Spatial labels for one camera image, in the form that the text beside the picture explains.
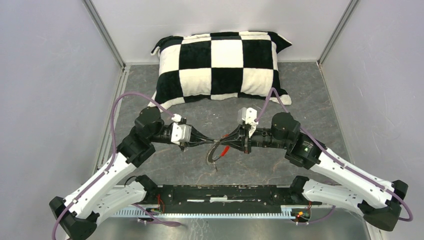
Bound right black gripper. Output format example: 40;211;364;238
220;121;290;154

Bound metal keyring with red handle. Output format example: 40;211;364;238
205;134;230;171

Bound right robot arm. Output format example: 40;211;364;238
216;108;409;232

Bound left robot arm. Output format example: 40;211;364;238
49;107;214;240

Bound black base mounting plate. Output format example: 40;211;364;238
136;185;310;214

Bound black white checkered pillow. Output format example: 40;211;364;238
151;31;292;109

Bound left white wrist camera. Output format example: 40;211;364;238
170;114;192;145

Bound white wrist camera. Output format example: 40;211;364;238
237;107;258;127
170;114;192;145

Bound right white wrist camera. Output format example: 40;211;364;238
237;107;258;127

